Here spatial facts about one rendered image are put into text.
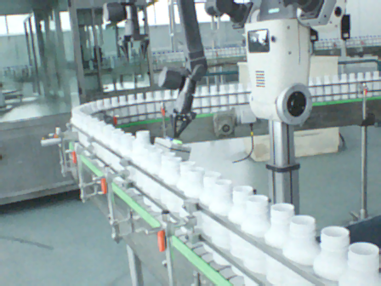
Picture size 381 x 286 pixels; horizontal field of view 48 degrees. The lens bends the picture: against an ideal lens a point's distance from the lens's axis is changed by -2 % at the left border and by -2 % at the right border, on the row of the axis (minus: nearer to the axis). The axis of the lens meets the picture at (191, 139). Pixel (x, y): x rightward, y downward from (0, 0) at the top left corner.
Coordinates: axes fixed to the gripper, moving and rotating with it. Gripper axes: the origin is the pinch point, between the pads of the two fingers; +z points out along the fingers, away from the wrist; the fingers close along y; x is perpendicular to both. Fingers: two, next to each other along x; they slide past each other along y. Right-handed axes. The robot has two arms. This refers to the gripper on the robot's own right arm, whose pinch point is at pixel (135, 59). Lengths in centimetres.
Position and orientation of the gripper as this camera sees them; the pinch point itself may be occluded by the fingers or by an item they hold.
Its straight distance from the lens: 171.1
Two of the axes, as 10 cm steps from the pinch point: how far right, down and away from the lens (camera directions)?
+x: 4.3, 1.6, -8.9
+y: -9.0, 1.6, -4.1
